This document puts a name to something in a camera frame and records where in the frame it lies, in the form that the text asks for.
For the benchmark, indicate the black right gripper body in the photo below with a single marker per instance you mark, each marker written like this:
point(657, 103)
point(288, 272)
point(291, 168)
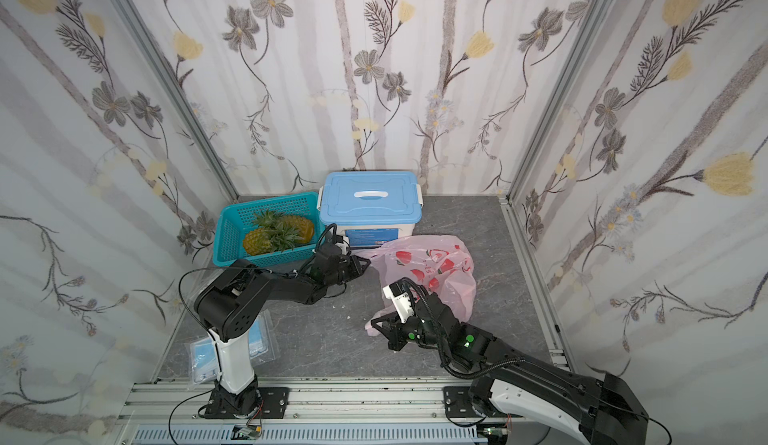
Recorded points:
point(399, 330)

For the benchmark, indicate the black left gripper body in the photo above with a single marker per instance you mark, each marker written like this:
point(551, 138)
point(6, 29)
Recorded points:
point(346, 264)

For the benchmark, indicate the pink plastic bag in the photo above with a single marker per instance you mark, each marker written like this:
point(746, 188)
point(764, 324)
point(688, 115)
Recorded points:
point(440, 263)

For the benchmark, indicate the pineapple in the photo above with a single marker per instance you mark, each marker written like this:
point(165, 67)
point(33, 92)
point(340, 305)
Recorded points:
point(271, 240)
point(274, 219)

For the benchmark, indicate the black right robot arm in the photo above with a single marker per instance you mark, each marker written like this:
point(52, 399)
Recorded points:
point(505, 380)

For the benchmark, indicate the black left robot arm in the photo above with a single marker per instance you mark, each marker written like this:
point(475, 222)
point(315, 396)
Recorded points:
point(228, 307)

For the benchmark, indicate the blue lidded storage box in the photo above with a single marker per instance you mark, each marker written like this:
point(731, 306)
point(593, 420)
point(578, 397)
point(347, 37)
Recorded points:
point(371, 208)

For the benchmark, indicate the teal plastic basket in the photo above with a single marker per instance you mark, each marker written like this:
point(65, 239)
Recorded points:
point(236, 220)

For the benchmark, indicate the packet of blue face masks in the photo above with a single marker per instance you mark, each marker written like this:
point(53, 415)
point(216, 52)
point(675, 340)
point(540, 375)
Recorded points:
point(203, 365)

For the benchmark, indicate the small green circuit board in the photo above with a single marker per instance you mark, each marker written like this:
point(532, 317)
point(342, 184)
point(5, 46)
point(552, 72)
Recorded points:
point(247, 433)

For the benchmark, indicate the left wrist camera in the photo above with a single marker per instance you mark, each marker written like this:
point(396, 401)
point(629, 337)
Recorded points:
point(342, 242)

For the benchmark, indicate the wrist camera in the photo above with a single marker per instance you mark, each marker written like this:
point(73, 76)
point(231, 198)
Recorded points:
point(342, 242)
point(401, 298)

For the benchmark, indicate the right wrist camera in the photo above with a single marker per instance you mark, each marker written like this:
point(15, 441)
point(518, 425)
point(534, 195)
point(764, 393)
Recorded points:
point(401, 298)

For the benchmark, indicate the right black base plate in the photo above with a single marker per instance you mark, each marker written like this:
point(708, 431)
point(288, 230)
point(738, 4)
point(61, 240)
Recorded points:
point(458, 404)

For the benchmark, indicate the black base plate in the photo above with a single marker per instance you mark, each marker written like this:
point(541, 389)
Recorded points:
point(458, 404)
point(267, 402)

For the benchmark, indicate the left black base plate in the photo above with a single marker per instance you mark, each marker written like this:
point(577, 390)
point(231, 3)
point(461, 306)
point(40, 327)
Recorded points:
point(267, 402)

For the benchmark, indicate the aluminium mounting rail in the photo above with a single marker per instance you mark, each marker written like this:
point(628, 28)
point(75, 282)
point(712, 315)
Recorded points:
point(330, 401)

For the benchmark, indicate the white slotted cable duct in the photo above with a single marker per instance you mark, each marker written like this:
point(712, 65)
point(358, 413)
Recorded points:
point(430, 433)

